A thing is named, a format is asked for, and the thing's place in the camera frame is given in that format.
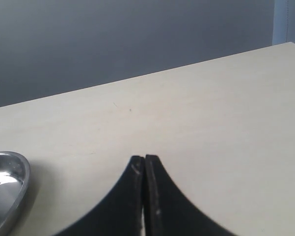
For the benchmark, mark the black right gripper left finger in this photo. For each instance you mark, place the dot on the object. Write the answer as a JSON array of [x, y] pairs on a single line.
[[119, 213]]

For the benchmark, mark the round stainless steel plate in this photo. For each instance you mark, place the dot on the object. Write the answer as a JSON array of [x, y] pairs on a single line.
[[14, 181]]

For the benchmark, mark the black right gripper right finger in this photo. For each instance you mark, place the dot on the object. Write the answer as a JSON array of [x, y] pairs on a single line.
[[168, 212]]

